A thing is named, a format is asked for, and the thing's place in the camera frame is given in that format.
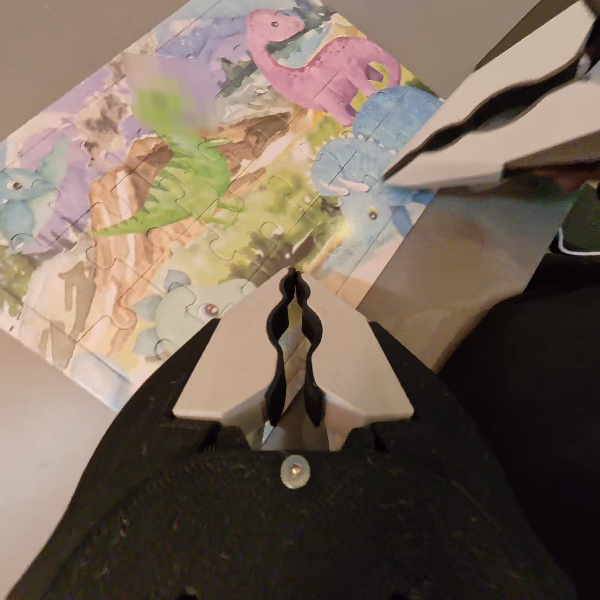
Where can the dinosaur jigsaw puzzle board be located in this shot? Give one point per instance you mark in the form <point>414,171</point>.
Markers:
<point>281,187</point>

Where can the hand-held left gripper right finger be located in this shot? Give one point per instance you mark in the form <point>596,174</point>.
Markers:
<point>365,375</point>

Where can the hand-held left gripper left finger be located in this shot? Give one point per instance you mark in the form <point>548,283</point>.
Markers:
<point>225,370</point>

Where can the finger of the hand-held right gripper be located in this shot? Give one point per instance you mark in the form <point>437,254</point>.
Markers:
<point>515,61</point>
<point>515,145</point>

